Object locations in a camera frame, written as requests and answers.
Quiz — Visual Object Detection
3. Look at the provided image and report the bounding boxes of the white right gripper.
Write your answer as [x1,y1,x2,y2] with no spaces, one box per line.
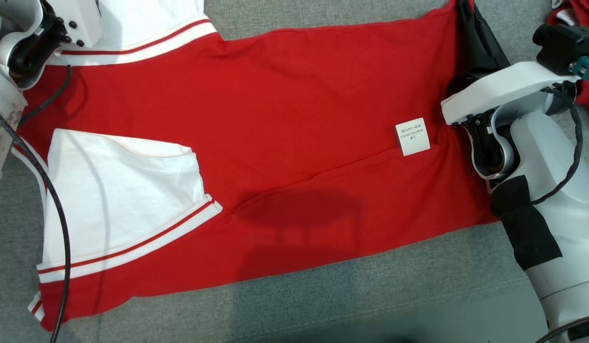
[440,0,581,126]

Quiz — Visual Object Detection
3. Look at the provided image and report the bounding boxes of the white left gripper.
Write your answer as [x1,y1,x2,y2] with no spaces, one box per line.
[46,0,103,49]

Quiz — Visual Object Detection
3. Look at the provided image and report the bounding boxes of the red and white t-shirt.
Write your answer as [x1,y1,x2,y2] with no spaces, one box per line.
[11,0,502,333]

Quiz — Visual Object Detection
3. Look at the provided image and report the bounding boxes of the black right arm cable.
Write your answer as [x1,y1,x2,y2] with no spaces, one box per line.
[530,86,585,205]

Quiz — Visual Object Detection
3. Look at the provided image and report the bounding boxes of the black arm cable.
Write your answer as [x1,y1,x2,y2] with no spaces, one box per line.
[0,64,74,343]
[530,86,585,205]

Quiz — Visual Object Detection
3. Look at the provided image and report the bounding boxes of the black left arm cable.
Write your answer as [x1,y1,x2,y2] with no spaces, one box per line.
[0,64,74,343]

